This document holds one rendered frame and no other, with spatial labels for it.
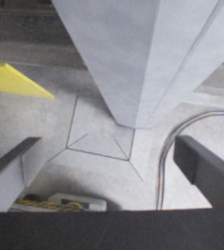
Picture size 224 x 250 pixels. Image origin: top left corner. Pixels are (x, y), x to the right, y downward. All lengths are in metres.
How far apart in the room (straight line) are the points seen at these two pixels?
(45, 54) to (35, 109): 0.51
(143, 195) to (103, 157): 0.28
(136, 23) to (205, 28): 0.06
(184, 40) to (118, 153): 0.76
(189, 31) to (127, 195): 0.85
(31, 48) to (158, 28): 0.55
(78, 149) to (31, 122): 0.33
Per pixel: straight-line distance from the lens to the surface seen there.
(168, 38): 0.19
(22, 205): 0.74
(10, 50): 0.72
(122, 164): 0.91
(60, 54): 0.62
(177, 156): 0.17
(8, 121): 1.17
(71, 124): 0.97
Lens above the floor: 0.92
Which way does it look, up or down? 80 degrees down
